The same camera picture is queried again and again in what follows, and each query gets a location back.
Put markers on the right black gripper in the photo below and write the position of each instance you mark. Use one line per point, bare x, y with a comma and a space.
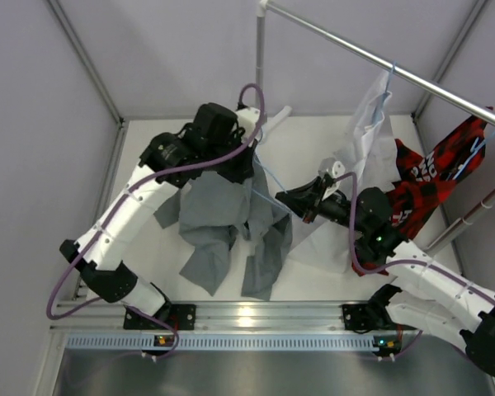
305, 199

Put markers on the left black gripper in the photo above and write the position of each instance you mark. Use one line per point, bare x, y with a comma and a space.
244, 169

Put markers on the light blue hanger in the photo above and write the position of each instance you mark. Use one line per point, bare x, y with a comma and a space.
271, 177

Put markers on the grey button shirt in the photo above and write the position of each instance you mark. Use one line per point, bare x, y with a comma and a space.
214, 214

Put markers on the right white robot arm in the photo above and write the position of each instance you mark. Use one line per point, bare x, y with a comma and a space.
428, 296

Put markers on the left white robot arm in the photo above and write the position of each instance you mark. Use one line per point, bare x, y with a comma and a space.
219, 140

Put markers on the white hanging shirt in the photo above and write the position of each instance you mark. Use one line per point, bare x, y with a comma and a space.
368, 149

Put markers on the red black plaid shirt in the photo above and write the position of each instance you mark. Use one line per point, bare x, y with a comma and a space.
425, 180

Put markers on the blue hanger under white shirt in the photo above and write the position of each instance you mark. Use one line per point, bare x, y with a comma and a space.
389, 78

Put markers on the blue hanger under red shirt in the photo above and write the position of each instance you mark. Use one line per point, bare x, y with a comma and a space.
474, 150

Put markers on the white rack foot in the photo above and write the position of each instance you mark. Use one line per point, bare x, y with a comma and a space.
274, 122

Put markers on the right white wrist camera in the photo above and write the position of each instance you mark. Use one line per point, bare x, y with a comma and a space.
330, 170

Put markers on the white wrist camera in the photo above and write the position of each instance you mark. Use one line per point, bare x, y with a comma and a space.
247, 119
330, 170

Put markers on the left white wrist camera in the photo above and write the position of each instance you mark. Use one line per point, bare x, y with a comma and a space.
247, 119

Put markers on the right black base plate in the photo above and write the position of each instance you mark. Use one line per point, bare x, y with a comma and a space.
357, 318

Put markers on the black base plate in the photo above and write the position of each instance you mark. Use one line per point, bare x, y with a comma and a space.
178, 316
357, 318

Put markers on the white rack upright post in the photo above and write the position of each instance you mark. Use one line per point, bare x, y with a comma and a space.
260, 42

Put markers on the aluminium mounting rail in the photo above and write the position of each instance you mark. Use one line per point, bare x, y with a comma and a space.
216, 316

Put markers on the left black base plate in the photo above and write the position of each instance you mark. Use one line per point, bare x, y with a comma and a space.
178, 316

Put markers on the silver clothes rack rail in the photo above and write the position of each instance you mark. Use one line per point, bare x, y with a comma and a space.
430, 87

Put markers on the slotted grey cable duct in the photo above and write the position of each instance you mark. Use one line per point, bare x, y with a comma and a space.
225, 342

